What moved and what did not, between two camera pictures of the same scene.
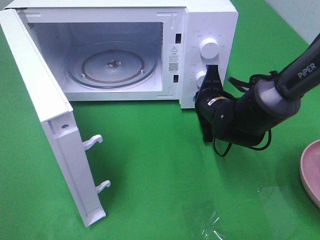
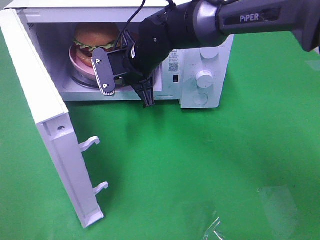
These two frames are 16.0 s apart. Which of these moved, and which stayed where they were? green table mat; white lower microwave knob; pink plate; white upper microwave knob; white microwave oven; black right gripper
Moved: pink plate; black right gripper
Stayed: green table mat; white microwave oven; white upper microwave knob; white lower microwave knob
